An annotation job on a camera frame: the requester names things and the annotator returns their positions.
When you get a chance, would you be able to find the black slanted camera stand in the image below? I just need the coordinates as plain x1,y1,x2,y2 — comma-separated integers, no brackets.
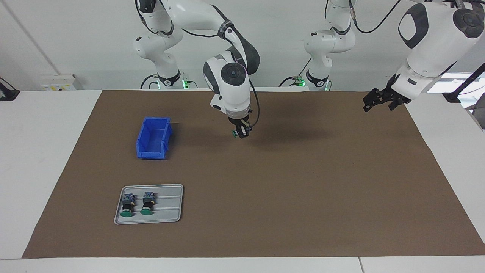
443,63,485,103

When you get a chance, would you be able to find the brown table mat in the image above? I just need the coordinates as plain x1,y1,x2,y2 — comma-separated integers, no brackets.
22,90,485,259

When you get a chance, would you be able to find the grey chair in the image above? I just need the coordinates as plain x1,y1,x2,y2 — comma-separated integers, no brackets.
465,103,485,130

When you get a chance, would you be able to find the grey metal tray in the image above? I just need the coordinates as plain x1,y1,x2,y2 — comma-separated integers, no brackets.
114,184,184,225

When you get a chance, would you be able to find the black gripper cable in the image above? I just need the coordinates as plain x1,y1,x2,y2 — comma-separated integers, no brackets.
349,0,402,35
171,21,260,129

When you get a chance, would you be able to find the black left base cable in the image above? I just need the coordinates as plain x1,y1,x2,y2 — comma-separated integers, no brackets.
279,57,313,87

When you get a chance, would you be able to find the black base cable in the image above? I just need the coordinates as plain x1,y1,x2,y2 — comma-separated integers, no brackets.
140,74,159,90
279,57,313,87

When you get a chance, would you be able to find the blue plastic storage bin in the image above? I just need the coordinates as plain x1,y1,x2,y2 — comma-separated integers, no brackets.
136,117,174,160

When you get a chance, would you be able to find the black desk clamp mount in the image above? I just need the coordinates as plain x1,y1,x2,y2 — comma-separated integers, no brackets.
0,78,20,101

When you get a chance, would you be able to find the white wall socket box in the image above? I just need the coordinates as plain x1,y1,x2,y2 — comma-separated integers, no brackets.
40,74,77,91

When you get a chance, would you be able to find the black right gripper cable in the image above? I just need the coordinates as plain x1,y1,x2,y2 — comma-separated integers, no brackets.
171,21,260,129

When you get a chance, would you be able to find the black right base cable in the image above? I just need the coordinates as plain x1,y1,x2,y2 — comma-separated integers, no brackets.
140,74,159,90

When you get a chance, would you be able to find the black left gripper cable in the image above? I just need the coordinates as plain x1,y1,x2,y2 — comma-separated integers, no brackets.
349,0,402,35

